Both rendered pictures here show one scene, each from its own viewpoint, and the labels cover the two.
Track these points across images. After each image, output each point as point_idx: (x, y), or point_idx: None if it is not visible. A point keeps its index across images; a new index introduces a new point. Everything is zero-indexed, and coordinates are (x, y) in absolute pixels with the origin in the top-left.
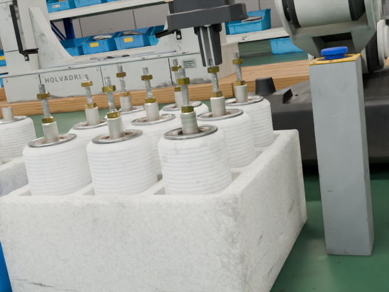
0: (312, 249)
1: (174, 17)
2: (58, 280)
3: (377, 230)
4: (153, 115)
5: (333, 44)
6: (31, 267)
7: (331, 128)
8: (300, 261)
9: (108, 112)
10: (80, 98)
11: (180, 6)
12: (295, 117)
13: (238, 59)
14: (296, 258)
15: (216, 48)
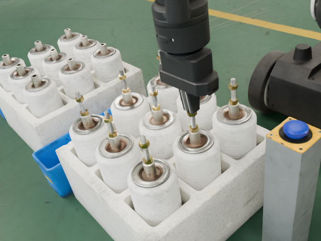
0: (256, 231)
1: (160, 73)
2: (87, 203)
3: (317, 234)
4: (156, 119)
5: None
6: (76, 189)
7: (275, 184)
8: (240, 240)
9: (109, 131)
10: None
11: (165, 67)
12: (313, 94)
13: (232, 87)
14: (240, 235)
15: (191, 103)
